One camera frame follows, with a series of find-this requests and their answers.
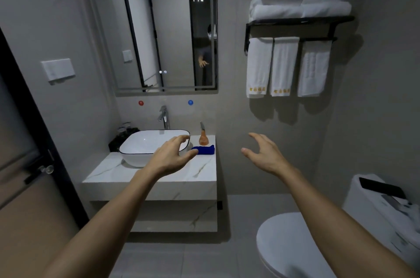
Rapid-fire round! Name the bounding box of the person's right hand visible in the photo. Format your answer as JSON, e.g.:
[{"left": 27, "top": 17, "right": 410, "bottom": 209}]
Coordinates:
[{"left": 241, "top": 132, "right": 291, "bottom": 177}]

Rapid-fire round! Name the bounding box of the white toilet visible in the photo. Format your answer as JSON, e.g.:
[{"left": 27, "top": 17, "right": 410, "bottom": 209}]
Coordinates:
[{"left": 256, "top": 174, "right": 420, "bottom": 278}]

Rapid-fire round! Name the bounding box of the black tray with glass cups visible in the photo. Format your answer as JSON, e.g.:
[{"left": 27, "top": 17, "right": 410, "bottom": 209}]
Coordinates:
[{"left": 108, "top": 122, "right": 140, "bottom": 152}]

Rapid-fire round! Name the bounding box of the white black-rimmed wash basin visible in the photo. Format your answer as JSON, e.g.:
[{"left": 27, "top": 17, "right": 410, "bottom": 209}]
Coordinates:
[{"left": 119, "top": 129, "right": 191, "bottom": 168}]

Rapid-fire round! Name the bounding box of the person's left forearm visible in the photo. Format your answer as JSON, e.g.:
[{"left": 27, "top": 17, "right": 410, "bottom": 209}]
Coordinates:
[{"left": 41, "top": 168, "right": 162, "bottom": 278}]

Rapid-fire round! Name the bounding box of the white wall switch plate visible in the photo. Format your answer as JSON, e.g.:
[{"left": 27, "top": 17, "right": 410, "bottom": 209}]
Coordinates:
[{"left": 41, "top": 58, "right": 76, "bottom": 82}]

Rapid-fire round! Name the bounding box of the black flat object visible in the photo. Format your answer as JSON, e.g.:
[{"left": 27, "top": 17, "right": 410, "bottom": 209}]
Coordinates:
[{"left": 359, "top": 177, "right": 407, "bottom": 199}]

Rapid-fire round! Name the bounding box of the chrome basin faucet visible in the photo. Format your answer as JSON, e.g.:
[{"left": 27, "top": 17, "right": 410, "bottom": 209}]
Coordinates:
[{"left": 157, "top": 105, "right": 170, "bottom": 130}]

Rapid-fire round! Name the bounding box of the person's right forearm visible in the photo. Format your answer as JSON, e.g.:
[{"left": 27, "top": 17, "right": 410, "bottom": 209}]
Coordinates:
[{"left": 278, "top": 166, "right": 420, "bottom": 278}]

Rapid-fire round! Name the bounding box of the brown door with black frame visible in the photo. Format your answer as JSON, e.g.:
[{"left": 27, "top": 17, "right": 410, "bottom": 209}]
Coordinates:
[{"left": 0, "top": 27, "right": 90, "bottom": 278}]

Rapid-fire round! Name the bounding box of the blue folded cloth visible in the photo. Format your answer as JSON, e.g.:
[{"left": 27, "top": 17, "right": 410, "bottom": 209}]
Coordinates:
[{"left": 191, "top": 145, "right": 215, "bottom": 156}]

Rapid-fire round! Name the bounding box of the orange brush with grey handle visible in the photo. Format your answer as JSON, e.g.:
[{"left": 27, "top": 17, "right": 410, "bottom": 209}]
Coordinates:
[{"left": 199, "top": 122, "right": 209, "bottom": 146}]

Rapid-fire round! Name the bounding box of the white marble vanity counter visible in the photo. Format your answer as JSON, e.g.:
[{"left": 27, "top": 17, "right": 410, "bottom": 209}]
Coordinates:
[{"left": 81, "top": 135, "right": 218, "bottom": 233}]

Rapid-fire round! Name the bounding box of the folded white bath towel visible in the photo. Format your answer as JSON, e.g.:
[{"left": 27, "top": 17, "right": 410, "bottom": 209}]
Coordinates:
[{"left": 248, "top": 1, "right": 352, "bottom": 23}]

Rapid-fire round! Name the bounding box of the rectangular wall mirror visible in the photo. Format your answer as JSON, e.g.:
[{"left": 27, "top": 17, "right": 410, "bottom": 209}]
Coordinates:
[{"left": 82, "top": 0, "right": 219, "bottom": 96}]

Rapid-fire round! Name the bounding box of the person's left hand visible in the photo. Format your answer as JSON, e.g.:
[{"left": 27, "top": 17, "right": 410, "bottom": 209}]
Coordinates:
[{"left": 144, "top": 135, "right": 199, "bottom": 179}]

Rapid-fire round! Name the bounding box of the hanging white towel gold print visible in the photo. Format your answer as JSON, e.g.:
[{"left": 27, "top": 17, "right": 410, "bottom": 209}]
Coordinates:
[
  {"left": 246, "top": 38, "right": 273, "bottom": 98},
  {"left": 270, "top": 37, "right": 300, "bottom": 97}
]

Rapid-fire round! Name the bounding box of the black wall towel rack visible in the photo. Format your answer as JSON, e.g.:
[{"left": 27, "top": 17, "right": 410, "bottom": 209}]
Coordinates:
[{"left": 244, "top": 16, "right": 355, "bottom": 56}]

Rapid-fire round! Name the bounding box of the hanging white towel plain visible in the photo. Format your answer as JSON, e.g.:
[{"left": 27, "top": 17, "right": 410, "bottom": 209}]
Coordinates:
[{"left": 297, "top": 40, "right": 333, "bottom": 97}]

